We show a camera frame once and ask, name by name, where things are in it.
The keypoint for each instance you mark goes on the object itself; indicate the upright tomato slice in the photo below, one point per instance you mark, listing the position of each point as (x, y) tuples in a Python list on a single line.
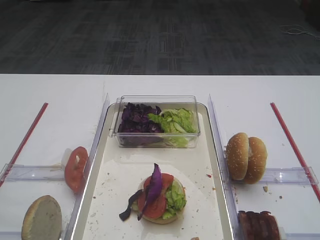
[(74, 169)]

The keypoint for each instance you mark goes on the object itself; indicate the lettuce on burger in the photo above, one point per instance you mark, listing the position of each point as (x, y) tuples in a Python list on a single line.
[(175, 201)]

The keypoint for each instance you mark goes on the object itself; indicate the burger bottom bun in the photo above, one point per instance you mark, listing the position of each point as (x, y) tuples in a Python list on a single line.
[(160, 220)]

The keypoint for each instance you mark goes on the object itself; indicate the clear cross divider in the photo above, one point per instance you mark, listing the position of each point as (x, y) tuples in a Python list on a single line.
[(293, 176), (19, 172)]

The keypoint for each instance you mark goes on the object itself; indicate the sesame bun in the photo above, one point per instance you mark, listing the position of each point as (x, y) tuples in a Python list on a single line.
[(237, 154), (257, 159)]

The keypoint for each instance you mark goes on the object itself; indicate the sesame top bun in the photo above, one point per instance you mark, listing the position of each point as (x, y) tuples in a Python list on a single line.
[(237, 154)]

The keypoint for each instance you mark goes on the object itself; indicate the upright bun half left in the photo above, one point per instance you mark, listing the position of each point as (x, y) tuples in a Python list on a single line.
[(43, 220)]

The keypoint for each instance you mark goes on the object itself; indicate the white onion piece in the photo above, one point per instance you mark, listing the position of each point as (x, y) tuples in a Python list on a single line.
[(62, 164)]

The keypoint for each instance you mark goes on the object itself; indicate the right red tape strip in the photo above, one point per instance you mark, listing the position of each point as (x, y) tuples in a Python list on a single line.
[(295, 147)]

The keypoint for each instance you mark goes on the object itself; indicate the green lettuce pile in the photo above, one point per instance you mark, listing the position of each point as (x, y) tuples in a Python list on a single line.
[(175, 121)]

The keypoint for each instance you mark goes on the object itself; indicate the red tape strip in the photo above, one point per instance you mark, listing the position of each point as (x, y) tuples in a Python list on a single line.
[(13, 160), (295, 147)]

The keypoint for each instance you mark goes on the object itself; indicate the chopped purple cabbage pile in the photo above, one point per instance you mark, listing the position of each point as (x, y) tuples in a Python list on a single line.
[(134, 120)]

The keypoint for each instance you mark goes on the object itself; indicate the left clear acrylic divider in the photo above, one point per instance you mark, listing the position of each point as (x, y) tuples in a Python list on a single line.
[(90, 165)]

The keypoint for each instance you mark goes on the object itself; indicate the left red tape strip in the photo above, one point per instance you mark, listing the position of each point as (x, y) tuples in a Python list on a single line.
[(13, 160)]

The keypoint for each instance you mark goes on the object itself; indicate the tomato slice on burger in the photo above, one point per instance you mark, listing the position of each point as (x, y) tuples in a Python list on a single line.
[(156, 208)]

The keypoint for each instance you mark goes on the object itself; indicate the bacon strips stack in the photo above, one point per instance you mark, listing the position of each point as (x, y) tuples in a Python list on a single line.
[(258, 225)]

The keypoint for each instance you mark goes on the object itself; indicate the white serving tray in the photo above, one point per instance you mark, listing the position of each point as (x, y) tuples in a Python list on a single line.
[(116, 175)]

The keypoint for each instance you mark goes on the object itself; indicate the clear plastic salad container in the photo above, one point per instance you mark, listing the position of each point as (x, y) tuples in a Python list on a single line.
[(188, 102)]

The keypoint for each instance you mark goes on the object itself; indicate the left clear cross divider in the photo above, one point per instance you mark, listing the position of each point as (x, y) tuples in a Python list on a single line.
[(19, 172)]

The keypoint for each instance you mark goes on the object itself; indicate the right clear cross divider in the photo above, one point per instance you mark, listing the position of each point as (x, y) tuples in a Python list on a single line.
[(293, 176)]

